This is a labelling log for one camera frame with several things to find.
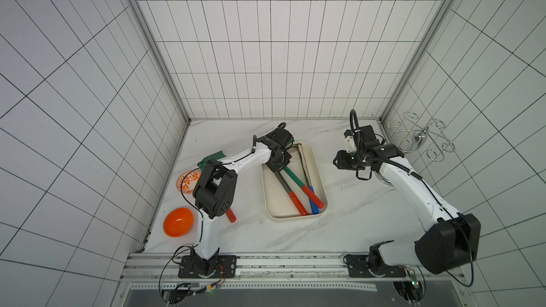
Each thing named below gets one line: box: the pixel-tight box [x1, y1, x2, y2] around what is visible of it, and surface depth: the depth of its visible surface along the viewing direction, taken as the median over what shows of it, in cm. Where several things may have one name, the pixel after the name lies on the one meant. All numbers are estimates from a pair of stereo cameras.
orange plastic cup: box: [162, 207, 195, 238], surface depth 81 cm
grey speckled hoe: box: [273, 170, 308, 217], surface depth 87 cm
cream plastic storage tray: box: [262, 141, 329, 219], surface depth 91 cm
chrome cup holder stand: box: [388, 111, 456, 163], surface depth 77 cm
